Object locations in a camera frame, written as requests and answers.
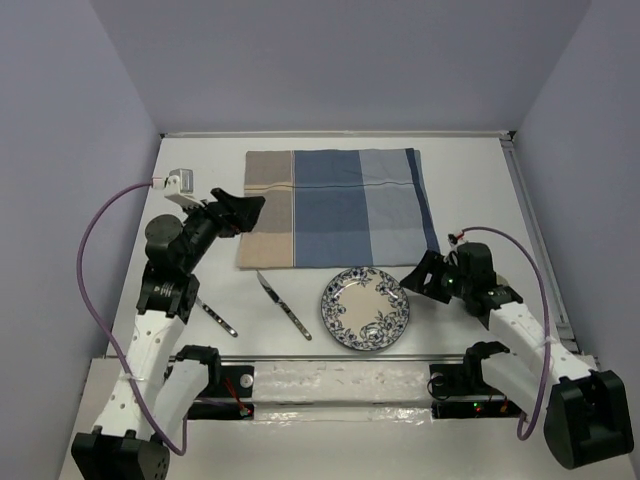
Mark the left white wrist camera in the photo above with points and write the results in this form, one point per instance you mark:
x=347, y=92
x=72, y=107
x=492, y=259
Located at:
x=177, y=187

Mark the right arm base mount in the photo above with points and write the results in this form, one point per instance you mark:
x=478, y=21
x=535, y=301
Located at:
x=458, y=389

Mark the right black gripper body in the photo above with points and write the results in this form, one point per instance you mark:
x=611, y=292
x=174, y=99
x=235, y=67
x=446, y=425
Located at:
x=458, y=283

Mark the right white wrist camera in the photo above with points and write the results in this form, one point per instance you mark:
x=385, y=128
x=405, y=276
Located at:
x=456, y=239

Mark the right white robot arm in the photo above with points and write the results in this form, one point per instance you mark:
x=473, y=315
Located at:
x=583, y=412

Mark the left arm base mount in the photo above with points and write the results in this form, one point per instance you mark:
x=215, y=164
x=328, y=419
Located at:
x=228, y=393

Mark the steel fork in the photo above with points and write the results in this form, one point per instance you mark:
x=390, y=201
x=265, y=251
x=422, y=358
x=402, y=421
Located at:
x=216, y=318

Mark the blue floral ceramic plate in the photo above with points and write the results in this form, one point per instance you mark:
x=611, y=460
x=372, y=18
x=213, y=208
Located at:
x=365, y=309

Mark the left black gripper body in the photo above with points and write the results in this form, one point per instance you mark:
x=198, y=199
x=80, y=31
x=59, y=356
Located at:
x=203, y=227

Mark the steel table knife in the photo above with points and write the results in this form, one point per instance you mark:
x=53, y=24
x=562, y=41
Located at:
x=283, y=306

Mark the blue beige checked cloth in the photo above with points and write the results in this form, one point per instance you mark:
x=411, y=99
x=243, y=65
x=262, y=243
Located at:
x=337, y=208

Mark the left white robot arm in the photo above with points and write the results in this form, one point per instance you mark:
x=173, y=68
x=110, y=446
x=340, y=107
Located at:
x=157, y=385

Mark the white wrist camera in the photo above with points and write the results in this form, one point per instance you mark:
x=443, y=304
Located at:
x=456, y=239
x=177, y=187

